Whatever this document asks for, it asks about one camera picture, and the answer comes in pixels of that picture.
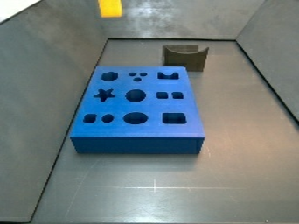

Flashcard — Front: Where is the blue foam shape board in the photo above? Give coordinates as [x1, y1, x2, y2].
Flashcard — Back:
[69, 66, 205, 154]

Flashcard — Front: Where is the black curved fixture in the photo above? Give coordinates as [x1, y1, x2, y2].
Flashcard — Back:
[162, 45, 209, 72]

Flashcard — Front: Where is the yellow arch block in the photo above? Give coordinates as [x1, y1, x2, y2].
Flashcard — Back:
[97, 0, 122, 18]

